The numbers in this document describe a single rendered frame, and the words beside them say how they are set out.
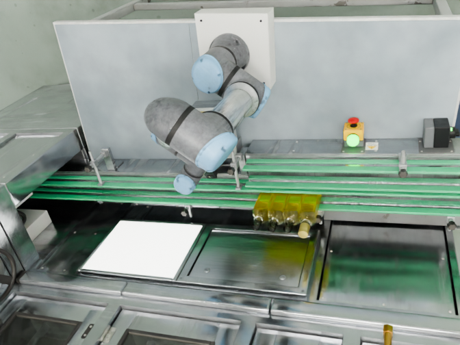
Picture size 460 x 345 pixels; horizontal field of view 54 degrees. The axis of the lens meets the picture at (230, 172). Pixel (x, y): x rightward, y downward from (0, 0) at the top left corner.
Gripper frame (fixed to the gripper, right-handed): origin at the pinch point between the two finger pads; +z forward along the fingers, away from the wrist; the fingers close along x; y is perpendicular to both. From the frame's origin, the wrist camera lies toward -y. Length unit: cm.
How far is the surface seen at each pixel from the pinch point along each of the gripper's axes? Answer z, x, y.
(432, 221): -4, -82, -32
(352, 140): -2, -54, 1
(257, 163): -7.5, -18.5, -4.7
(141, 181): -8.0, 35.1, -13.2
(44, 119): 20, 100, 6
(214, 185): -9.7, 0.2, -13.5
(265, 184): -11.4, -21.7, -11.8
